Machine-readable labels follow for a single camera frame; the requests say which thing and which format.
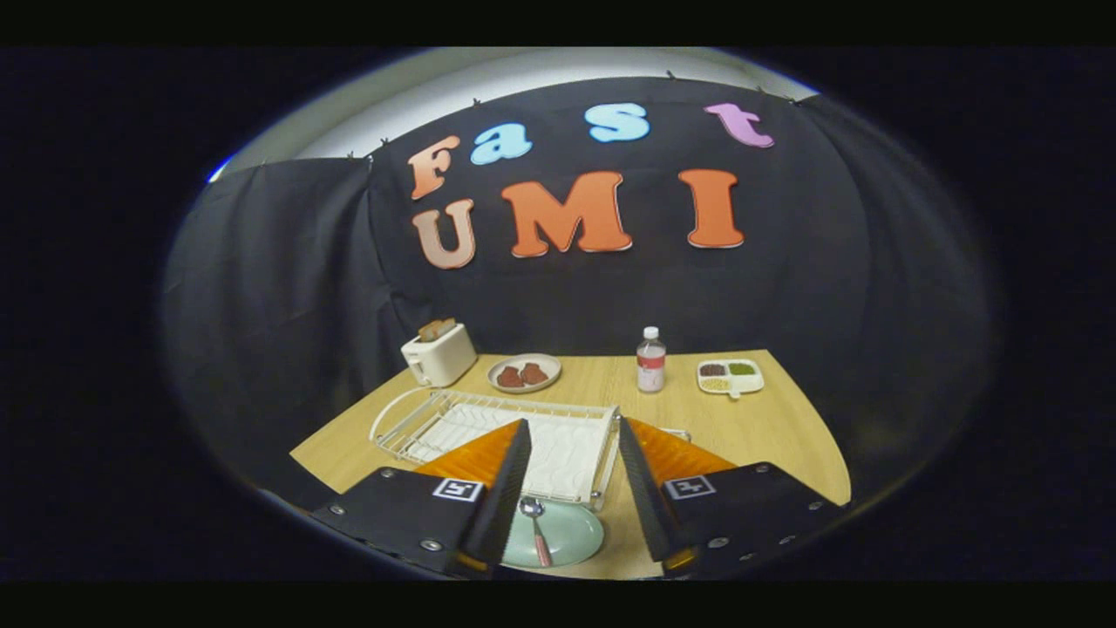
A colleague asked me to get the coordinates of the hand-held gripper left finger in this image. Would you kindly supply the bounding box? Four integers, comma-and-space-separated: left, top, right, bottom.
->
310, 418, 534, 578

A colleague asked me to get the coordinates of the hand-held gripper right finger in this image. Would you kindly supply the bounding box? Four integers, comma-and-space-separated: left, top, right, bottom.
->
617, 416, 851, 578

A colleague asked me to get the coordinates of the spoon with pink handle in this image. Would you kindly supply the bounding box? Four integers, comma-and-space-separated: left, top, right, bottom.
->
519, 495, 554, 568

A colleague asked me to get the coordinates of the white wire dish rack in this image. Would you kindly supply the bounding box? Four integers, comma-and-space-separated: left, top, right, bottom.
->
369, 386, 622, 513

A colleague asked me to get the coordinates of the pale green plate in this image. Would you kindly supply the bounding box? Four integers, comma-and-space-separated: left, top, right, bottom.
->
501, 499, 605, 570

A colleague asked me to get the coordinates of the beige round plate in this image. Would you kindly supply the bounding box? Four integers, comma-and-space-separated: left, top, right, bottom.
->
487, 352, 563, 394

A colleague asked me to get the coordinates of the white drip tray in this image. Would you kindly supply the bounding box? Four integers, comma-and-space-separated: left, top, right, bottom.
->
410, 403, 611, 505

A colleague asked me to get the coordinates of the clear bottle with red label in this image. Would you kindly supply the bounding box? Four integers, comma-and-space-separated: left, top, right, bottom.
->
636, 326, 668, 394

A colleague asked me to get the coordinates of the cream toaster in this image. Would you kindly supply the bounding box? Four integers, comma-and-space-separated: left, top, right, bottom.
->
400, 323, 479, 388

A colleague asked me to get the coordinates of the white divided tray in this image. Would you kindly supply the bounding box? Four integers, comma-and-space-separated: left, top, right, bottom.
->
696, 358, 766, 399

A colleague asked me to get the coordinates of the black backdrop cloth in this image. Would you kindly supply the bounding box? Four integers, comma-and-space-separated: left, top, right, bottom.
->
161, 77, 995, 524

